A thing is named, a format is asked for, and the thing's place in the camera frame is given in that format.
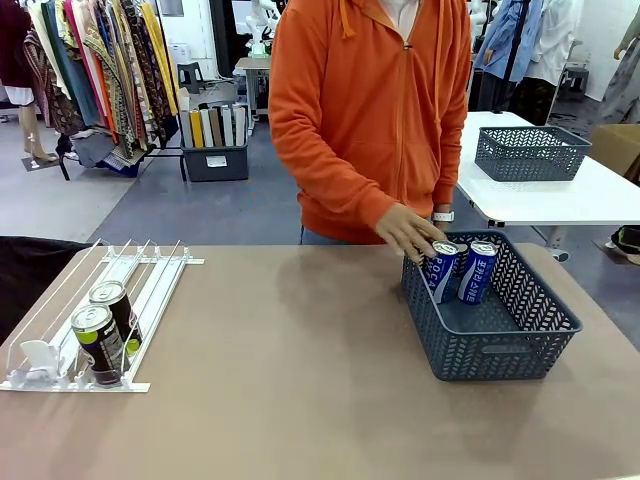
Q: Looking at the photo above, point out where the person's right hand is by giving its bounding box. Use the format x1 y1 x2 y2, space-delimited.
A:
374 202 449 264

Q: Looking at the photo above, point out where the blue drink can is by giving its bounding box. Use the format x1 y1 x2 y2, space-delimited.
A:
421 239 462 305
456 240 498 307

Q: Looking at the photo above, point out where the grey plastic woven basket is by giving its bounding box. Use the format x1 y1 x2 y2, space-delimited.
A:
399 229 584 383
473 125 593 183

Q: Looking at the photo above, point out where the person's right forearm orange sleeve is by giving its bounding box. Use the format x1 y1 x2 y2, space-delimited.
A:
272 134 404 240

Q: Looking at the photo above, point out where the person's left forearm orange sleeve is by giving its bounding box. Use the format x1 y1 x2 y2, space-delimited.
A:
428 129 465 216

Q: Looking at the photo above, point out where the white dispenser pusher paddle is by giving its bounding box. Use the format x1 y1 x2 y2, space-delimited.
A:
18 339 64 384

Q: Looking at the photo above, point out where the white side table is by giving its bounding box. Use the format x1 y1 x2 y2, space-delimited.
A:
455 110 640 229

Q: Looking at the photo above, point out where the person in orange hoodie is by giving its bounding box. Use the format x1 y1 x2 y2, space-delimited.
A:
267 0 474 246

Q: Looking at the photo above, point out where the black bag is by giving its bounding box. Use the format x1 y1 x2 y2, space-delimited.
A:
610 224 640 265

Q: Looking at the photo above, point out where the black stand pole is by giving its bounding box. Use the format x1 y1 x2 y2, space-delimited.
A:
492 0 532 115

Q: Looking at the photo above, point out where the brown cardboard box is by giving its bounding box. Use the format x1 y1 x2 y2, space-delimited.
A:
589 123 640 187

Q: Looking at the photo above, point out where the grey stool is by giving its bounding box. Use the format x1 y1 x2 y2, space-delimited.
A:
556 66 592 104

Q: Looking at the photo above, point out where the blue hanging shirt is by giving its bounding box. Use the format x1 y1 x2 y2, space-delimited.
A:
472 0 531 84

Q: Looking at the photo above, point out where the white fabric roll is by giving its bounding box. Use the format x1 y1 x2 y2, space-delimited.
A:
232 103 248 148
221 104 235 148
200 107 215 149

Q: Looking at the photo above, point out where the grey storage bin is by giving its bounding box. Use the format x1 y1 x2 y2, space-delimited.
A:
180 143 250 183

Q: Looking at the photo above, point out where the white mannequin torso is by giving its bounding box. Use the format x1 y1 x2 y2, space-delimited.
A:
469 0 489 37

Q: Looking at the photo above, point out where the white hanging shirt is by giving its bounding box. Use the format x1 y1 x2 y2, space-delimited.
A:
524 0 584 87

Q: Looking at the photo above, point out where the grey workbench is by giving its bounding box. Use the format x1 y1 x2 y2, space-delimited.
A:
233 56 274 122

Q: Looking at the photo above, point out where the brown fabric roll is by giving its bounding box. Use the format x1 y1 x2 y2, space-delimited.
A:
209 106 224 148

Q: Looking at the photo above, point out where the mannequin in grey dress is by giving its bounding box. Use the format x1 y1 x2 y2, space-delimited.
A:
596 9 640 126

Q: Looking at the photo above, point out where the white robot figure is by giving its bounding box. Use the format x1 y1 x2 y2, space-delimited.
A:
244 0 277 59

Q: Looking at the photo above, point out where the black plastic stool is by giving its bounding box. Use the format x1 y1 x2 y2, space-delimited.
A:
176 61 207 94

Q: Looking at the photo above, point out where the black drink can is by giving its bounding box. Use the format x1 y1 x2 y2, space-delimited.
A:
70 303 133 388
88 280 144 357

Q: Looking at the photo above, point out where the yellow hanging garment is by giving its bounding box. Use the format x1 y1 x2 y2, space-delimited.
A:
140 1 180 119

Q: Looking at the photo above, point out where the grey cloth pile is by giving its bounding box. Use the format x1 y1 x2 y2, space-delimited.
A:
72 128 149 177

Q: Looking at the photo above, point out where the rack of colourful hanging garments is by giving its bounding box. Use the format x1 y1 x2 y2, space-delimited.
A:
24 0 174 151

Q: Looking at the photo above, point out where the black cloth cover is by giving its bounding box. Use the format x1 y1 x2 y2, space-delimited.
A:
0 235 92 346

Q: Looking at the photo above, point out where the mannequin with white skirt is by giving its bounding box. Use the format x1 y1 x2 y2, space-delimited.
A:
0 84 60 165

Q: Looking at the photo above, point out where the maroon hanging garment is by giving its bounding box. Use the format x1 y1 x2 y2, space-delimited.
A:
0 0 35 90

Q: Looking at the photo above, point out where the white wire can dispenser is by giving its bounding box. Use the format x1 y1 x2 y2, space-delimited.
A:
0 238 206 394

